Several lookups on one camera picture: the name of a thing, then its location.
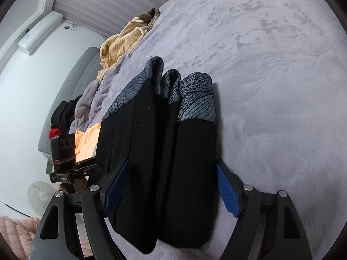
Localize black grey pants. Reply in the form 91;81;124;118
96;56;219;254

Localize black clothing pile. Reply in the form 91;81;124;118
51;95;82;134

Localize orange garment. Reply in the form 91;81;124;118
75;123;101;162

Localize white floor fan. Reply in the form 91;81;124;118
26;181;56;217

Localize pink quilted cloth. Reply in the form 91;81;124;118
1;216;41;259

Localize red garment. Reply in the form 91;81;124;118
49;128;62;140

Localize grey padded headboard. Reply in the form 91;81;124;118
38;47;101;158

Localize yellow ribbed garment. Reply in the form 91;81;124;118
97;8;160;84

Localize lavender plush bed blanket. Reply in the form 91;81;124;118
71;0;346;259

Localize white wall air conditioner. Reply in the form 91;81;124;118
18;11;63;55

